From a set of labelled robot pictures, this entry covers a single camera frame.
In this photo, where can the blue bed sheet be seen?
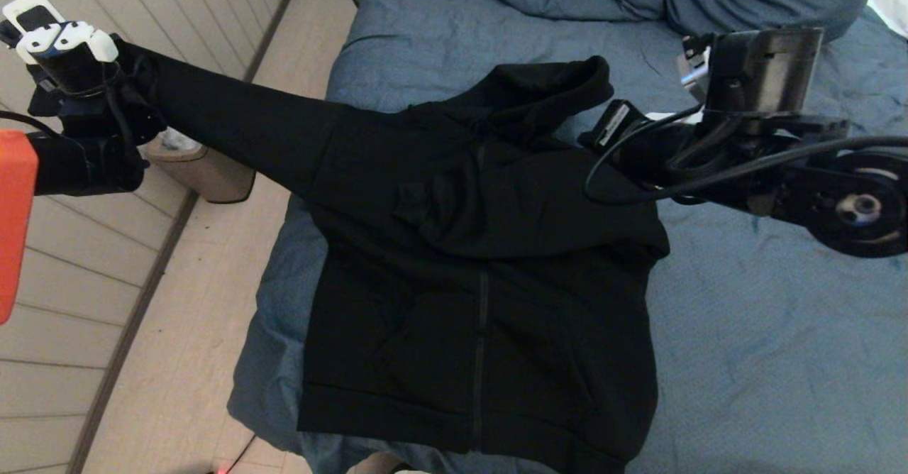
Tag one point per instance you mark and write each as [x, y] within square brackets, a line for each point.
[745, 353]

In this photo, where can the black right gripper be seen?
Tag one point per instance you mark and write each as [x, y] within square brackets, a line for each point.
[621, 133]

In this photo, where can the brown trash bin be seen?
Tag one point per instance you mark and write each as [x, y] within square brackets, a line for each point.
[206, 172]

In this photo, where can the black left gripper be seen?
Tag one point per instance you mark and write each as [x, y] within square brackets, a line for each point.
[138, 84]

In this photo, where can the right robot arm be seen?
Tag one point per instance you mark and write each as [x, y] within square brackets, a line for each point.
[816, 183]

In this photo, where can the black garment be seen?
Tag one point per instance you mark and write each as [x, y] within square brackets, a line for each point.
[461, 247]

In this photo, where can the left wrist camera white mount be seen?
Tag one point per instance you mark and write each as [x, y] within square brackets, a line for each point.
[57, 41]

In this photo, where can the clear plastic bin bag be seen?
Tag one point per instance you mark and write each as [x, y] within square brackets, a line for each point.
[174, 140]

